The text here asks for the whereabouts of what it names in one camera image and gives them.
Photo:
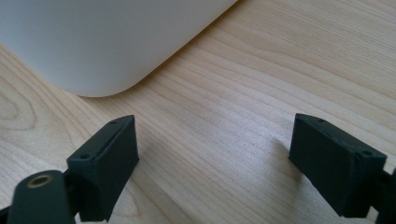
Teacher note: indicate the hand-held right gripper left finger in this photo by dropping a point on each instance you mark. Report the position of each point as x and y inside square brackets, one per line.
[102, 174]

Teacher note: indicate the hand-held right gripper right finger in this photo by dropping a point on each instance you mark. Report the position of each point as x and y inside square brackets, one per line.
[336, 168]

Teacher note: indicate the white plastic storage box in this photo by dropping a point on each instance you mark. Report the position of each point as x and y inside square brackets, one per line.
[102, 40]

